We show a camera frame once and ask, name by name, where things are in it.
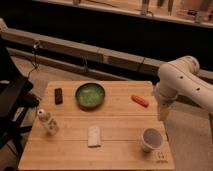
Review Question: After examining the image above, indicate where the orange carrot toy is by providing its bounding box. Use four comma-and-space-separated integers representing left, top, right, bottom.
131, 95, 149, 107

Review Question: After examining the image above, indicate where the white plastic bottle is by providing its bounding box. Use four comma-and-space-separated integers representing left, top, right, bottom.
37, 109, 59, 135

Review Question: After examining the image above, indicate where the white paper cup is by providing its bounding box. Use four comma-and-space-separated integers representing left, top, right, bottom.
141, 128, 163, 153

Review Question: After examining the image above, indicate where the black rectangular remote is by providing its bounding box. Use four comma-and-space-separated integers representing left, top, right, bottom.
54, 88, 63, 105

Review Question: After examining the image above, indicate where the black hanging cable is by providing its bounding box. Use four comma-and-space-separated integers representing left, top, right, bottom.
26, 40, 42, 81

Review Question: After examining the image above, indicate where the black chair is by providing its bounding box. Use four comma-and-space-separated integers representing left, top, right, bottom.
0, 36, 39, 156

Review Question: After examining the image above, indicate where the green ceramic bowl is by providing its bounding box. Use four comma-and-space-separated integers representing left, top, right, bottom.
75, 82, 105, 109

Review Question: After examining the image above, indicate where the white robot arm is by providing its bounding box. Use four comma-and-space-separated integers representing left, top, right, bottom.
153, 56, 213, 121

